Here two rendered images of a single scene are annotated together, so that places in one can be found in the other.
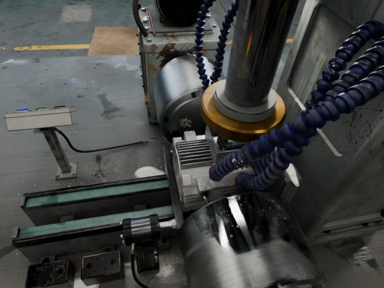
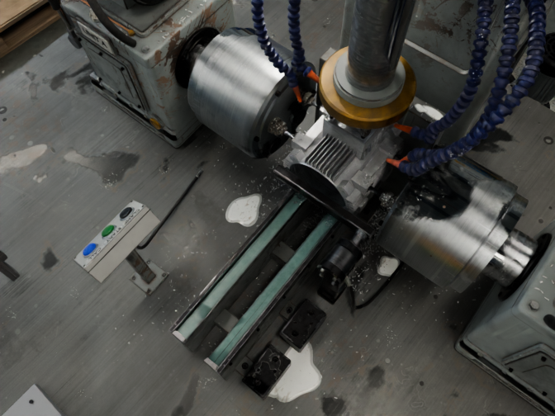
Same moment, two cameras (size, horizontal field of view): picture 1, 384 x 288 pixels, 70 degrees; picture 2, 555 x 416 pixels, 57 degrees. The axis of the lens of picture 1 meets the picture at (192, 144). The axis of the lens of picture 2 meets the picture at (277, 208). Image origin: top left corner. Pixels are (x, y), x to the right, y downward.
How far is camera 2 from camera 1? 56 cm
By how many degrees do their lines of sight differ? 25
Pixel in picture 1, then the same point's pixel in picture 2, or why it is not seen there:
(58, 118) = (141, 225)
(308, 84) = not seen: hidden behind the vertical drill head
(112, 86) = (65, 130)
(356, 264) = (495, 148)
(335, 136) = (453, 55)
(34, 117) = (117, 245)
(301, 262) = (501, 186)
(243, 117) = (389, 100)
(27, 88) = not seen: outside the picture
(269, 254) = (481, 198)
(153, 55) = (160, 65)
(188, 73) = (248, 68)
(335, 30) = not seen: outside the picture
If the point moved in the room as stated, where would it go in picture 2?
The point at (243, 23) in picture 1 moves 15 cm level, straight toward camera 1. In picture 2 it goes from (377, 27) to (436, 99)
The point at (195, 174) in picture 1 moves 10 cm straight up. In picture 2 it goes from (347, 176) to (353, 151)
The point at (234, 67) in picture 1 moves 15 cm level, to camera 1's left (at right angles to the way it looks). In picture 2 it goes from (369, 63) to (296, 109)
